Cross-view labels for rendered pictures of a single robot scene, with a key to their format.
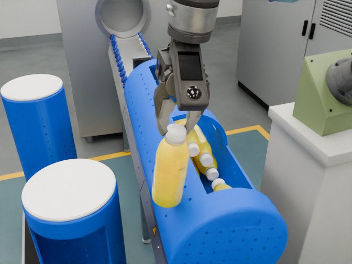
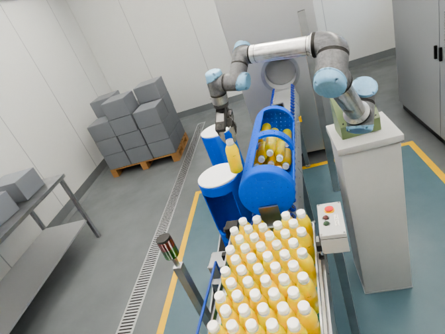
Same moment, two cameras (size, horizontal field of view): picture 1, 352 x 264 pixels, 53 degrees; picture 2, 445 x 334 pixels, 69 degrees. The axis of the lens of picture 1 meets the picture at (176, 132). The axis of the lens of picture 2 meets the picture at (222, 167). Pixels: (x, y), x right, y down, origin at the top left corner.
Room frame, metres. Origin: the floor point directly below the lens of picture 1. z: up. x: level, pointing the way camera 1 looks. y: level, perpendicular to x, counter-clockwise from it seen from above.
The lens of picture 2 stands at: (-0.68, -0.76, 2.02)
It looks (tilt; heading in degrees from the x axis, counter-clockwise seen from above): 27 degrees down; 35
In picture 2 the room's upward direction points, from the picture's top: 21 degrees counter-clockwise
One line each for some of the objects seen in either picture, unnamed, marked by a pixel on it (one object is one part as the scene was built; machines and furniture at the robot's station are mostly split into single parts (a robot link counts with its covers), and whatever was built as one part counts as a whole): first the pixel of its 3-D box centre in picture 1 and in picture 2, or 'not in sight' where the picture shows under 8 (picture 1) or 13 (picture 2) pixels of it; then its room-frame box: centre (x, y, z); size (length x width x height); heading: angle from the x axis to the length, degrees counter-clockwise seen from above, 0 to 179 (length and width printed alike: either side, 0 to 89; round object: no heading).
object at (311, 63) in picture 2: not in sight; (320, 112); (2.02, -0.10, 0.85); 0.06 x 0.06 x 1.70; 14
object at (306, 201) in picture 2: not in sight; (304, 195); (1.53, 0.04, 0.31); 0.06 x 0.06 x 0.63; 14
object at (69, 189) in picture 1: (69, 186); (218, 175); (0.82, 0.32, 1.03); 0.28 x 0.28 x 0.01
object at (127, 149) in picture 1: (124, 119); not in sight; (2.45, 0.41, 0.31); 0.06 x 0.06 x 0.63; 14
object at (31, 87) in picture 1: (32, 86); (216, 130); (1.53, 0.68, 1.03); 0.28 x 0.28 x 0.01
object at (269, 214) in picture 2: not in sight; (271, 215); (0.49, -0.13, 0.99); 0.10 x 0.02 x 0.12; 104
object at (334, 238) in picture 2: not in sight; (332, 226); (0.36, -0.46, 1.05); 0.20 x 0.10 x 0.10; 14
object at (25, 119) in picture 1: (50, 161); (231, 171); (1.53, 0.68, 0.59); 0.28 x 0.28 x 0.88
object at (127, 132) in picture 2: not in sight; (137, 126); (3.03, 3.09, 0.59); 1.20 x 0.80 x 1.19; 109
